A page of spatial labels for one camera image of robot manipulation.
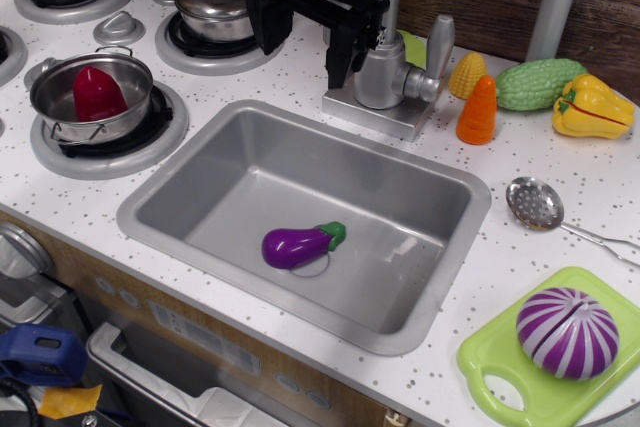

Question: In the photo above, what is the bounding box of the silver toy faucet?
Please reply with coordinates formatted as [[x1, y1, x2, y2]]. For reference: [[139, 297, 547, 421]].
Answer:
[[322, 0, 455, 142]]

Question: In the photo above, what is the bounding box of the green toy piece behind faucet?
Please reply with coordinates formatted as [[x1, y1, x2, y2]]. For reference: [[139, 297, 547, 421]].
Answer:
[[398, 30, 427, 68]]

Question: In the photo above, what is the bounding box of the lidded steel pot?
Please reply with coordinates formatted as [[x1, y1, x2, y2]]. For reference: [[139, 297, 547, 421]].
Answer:
[[174, 0, 254, 42]]

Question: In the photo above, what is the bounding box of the back right stove burner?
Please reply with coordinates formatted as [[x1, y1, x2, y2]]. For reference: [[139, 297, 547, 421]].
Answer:
[[155, 13, 282, 76]]

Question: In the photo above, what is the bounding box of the yellow toy corn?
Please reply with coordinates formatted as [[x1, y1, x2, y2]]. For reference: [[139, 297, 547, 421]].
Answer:
[[448, 52, 488, 100]]

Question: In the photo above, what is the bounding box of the orange toy carrot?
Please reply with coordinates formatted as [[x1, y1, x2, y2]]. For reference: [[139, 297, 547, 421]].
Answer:
[[456, 75, 498, 145]]

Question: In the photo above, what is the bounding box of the grey stove knob middle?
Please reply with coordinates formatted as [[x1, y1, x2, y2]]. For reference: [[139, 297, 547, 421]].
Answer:
[[93, 11, 146, 46]]

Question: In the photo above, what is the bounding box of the front right stove burner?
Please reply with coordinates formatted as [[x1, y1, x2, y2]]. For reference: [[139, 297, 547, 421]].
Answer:
[[30, 81, 188, 181]]

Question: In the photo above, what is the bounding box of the open steel pot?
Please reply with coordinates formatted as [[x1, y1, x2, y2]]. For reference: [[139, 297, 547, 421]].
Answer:
[[29, 49, 154, 145]]

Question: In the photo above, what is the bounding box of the grey toy sink basin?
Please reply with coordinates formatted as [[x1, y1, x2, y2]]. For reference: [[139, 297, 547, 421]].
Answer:
[[117, 100, 491, 356]]

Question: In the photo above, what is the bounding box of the red toy pepper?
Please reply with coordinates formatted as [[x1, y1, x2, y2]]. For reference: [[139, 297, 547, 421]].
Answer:
[[73, 65, 127, 122]]

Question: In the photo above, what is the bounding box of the purple toy eggplant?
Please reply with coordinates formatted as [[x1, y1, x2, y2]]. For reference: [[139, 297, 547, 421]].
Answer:
[[261, 221, 346, 270]]

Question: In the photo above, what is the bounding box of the green toy bitter gourd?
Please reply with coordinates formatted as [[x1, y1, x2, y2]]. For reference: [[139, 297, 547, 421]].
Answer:
[[496, 58, 588, 112]]

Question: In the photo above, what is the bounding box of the grey metal pole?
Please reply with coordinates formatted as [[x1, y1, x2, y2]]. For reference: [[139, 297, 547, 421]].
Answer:
[[525, 0, 573, 61]]

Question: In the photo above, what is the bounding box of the metal slotted spoon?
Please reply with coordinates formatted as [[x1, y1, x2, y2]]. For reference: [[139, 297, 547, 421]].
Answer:
[[505, 177, 639, 268]]

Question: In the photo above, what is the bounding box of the yellow toy bell pepper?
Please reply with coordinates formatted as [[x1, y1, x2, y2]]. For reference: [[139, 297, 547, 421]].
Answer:
[[551, 73, 635, 139]]

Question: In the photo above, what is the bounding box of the left edge stove burner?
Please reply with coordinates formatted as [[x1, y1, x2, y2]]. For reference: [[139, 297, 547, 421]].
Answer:
[[0, 26, 28, 87]]

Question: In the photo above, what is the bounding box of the silver oven knob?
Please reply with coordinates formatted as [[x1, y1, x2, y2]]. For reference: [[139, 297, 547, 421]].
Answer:
[[1, 222, 54, 280]]

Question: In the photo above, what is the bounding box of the toy dishwasher door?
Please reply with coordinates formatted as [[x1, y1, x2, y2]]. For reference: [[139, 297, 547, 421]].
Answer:
[[86, 322, 301, 426]]

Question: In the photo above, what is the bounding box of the purple striped toy onion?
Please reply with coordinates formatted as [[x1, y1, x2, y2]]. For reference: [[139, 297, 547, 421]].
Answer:
[[516, 287, 620, 381]]

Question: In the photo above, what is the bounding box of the blue clamp tool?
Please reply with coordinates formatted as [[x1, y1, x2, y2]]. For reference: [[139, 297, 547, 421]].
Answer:
[[1, 323, 88, 387]]

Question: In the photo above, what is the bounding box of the yellow tape piece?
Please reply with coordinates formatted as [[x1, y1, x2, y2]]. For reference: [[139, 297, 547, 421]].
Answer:
[[38, 384, 103, 420]]

